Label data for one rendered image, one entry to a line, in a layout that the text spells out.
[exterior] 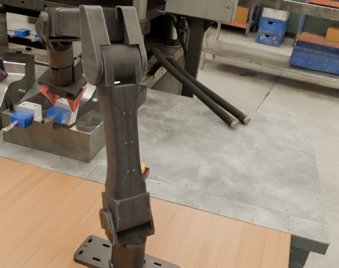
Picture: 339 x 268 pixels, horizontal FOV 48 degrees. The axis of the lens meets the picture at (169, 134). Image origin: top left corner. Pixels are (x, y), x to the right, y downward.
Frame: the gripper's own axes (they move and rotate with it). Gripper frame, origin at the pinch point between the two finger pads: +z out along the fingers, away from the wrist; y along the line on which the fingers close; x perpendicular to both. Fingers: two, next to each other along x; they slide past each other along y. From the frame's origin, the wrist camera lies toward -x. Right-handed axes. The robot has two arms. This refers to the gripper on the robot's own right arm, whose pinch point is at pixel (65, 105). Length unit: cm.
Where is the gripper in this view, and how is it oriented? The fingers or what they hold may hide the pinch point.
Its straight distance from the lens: 102.8
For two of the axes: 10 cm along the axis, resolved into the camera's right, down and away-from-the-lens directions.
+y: -9.4, -3.3, 1.2
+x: -3.3, 6.8, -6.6
